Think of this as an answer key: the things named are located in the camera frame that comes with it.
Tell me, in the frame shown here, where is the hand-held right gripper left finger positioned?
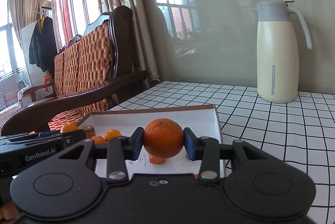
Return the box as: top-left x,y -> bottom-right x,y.
59,128 -> 144,184

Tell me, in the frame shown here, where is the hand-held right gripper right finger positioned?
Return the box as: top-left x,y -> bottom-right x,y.
183,128 -> 278,184

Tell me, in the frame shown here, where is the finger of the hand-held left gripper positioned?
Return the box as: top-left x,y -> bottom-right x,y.
0,130 -> 87,147
0,132 -> 65,140

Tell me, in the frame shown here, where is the brown-topped carrot piece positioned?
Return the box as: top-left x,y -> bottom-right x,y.
83,125 -> 96,139

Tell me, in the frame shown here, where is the large deep orange tangerine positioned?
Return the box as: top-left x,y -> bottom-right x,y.
150,154 -> 166,164

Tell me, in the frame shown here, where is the small yellowish orange tangerine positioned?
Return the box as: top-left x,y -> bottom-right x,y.
105,129 -> 121,142

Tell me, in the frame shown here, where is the brown cardboard box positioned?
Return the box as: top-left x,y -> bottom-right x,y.
76,104 -> 227,179

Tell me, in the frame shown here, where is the person's left hand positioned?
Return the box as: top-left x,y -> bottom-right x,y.
0,200 -> 19,222

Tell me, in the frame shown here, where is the patterned armchair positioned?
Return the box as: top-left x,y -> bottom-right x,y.
0,73 -> 34,120

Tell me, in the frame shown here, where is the wooden sofa with woven cushion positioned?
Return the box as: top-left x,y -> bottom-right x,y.
0,5 -> 148,135

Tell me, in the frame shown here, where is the white black-grid tablecloth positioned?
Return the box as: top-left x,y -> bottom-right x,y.
108,80 -> 335,224

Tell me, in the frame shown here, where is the black jacket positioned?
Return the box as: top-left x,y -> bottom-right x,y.
29,16 -> 58,73

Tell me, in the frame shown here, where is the grey-framed window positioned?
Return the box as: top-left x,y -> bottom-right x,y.
0,0 -> 27,78

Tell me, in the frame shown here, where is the cream and grey thermos jug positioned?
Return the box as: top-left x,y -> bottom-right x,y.
252,0 -> 313,103

